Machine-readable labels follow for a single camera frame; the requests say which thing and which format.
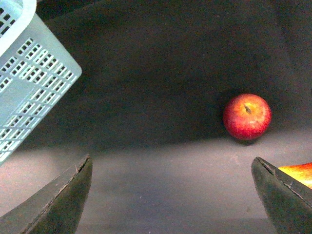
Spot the light blue plastic basket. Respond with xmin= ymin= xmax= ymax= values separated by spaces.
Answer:
xmin=0 ymin=0 xmax=82 ymax=161

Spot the yellow red fruit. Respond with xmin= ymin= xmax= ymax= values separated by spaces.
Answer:
xmin=278 ymin=162 xmax=312 ymax=189

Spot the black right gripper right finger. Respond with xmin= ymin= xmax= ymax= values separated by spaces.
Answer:
xmin=251 ymin=157 xmax=312 ymax=234

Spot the red apple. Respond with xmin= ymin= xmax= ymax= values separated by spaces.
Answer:
xmin=222 ymin=93 xmax=272 ymax=141

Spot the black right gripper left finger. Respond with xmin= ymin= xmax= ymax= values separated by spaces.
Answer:
xmin=0 ymin=155 xmax=93 ymax=234

